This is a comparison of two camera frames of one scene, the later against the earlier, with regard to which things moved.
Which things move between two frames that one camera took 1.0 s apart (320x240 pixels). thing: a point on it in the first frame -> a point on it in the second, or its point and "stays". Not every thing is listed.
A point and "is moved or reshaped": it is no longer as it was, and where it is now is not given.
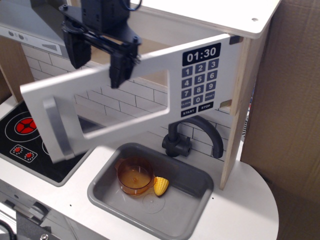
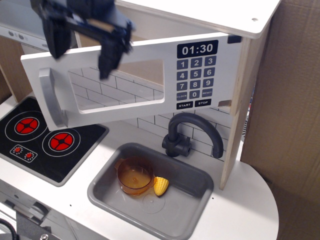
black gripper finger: [79, 49] -> [59, 35]
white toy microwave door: [202, 79] is moved or reshaped
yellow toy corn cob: [160, 185] stays
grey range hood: [37, 23] stays
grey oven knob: [36, 212] stays
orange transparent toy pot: [135, 175] stays
